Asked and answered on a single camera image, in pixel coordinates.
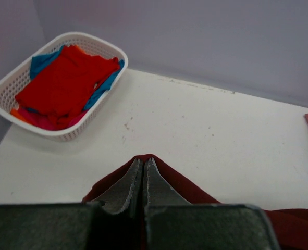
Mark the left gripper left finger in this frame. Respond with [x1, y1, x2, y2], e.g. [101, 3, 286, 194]
[91, 159, 143, 214]

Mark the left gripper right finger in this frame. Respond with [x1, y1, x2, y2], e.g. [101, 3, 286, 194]
[143, 157, 190, 207]

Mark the dark maroon t shirt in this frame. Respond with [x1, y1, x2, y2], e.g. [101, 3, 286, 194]
[82, 154, 308, 249]

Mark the magenta garment in basket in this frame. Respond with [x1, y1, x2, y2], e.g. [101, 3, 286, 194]
[14, 107, 88, 131]

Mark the bright red t shirt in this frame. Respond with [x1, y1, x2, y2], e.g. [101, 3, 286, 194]
[15, 45, 121, 130]

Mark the blue t shirt in basket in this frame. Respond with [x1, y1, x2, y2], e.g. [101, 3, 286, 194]
[29, 46, 125, 112]

